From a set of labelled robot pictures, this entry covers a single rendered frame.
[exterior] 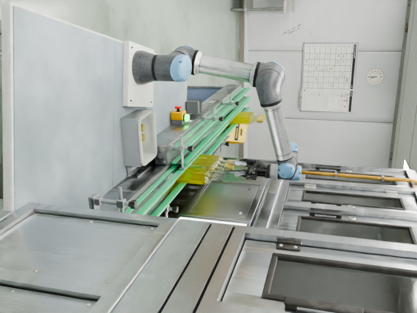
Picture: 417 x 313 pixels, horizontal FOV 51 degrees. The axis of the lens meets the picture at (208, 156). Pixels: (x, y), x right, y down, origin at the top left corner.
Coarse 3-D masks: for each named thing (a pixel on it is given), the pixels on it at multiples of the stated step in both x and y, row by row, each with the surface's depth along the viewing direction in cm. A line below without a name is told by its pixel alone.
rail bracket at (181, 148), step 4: (180, 136) 206; (180, 140) 206; (172, 144) 210; (168, 148) 208; (172, 148) 209; (176, 148) 208; (180, 148) 207; (184, 148) 207; (188, 148) 206; (192, 148) 206; (180, 168) 210; (184, 168) 210
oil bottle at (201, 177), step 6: (186, 174) 211; (192, 174) 211; (198, 174) 210; (204, 174) 209; (210, 174) 211; (180, 180) 213; (186, 180) 212; (192, 180) 212; (198, 180) 211; (204, 180) 210; (210, 180) 210
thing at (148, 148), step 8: (152, 112) 199; (144, 120) 204; (152, 120) 203; (152, 128) 204; (152, 136) 205; (144, 144) 208; (152, 144) 207; (144, 152) 208; (152, 152) 208; (144, 160) 199
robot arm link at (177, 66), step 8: (160, 56) 191; (168, 56) 190; (176, 56) 189; (184, 56) 189; (160, 64) 189; (168, 64) 188; (176, 64) 187; (184, 64) 189; (160, 72) 190; (168, 72) 188; (176, 72) 188; (184, 72) 190; (160, 80) 194; (168, 80) 192; (176, 80) 191; (184, 80) 192
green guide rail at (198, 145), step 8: (248, 96) 371; (240, 104) 341; (232, 112) 315; (224, 120) 293; (216, 128) 275; (208, 136) 258; (192, 144) 243; (200, 144) 243; (184, 152) 229; (192, 152) 229; (176, 160) 217; (184, 160) 217
